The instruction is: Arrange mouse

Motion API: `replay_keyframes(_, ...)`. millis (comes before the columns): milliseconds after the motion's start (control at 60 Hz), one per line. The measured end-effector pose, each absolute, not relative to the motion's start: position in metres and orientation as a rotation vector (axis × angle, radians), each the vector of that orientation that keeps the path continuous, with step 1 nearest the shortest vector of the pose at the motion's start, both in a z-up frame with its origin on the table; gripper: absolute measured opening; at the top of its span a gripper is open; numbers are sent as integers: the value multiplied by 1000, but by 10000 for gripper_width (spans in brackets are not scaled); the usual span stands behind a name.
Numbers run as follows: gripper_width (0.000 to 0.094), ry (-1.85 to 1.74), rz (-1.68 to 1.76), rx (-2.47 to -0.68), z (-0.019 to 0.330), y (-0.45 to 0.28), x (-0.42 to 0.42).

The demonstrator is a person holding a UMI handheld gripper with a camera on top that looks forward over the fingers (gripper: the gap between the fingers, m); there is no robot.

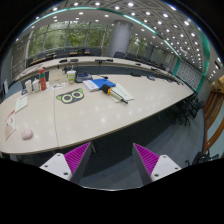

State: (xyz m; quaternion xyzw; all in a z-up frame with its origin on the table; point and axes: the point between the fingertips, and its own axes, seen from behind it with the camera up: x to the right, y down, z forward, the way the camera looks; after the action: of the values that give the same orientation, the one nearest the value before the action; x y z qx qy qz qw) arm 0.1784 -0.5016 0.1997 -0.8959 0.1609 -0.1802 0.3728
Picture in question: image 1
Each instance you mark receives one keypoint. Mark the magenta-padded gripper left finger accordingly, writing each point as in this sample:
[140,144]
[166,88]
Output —
[75,156]

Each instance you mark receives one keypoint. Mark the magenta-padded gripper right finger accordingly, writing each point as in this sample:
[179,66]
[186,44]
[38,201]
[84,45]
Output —
[148,158]

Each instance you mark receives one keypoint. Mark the pink computer mouse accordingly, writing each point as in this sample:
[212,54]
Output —
[26,134]

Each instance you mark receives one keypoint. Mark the grey cat-face mouse pad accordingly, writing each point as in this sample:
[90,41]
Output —
[70,96]

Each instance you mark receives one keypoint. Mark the white paper sheet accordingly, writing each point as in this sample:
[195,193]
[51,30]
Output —
[126,92]

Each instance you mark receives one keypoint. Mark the red and white brochure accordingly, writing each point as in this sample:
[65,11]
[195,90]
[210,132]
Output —
[9,125]

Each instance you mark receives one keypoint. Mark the colourful sticker sheet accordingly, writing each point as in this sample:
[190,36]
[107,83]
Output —
[56,86]

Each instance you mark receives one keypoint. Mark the blue and white book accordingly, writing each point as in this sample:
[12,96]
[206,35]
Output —
[98,84]

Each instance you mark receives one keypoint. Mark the white booklet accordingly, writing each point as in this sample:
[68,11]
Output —
[21,102]

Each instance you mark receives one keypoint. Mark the paper cup with straw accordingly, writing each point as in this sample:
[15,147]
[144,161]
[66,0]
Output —
[71,76]

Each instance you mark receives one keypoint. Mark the white lidded mug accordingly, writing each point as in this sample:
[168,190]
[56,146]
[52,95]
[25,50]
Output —
[35,85]

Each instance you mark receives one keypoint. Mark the beige cardboard box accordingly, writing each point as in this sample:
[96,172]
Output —
[57,76]

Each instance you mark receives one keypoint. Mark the red bottle with green band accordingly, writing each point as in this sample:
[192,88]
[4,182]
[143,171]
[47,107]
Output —
[42,79]

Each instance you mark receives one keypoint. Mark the stack of white paper cups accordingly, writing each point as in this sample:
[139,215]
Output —
[28,86]

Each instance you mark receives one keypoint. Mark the long curved conference desk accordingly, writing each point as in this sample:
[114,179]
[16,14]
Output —
[86,60]

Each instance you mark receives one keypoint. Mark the dark office chairs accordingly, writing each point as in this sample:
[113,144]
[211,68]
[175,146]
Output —
[119,54]

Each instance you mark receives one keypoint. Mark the ceiling lights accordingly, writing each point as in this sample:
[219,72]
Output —
[130,4]

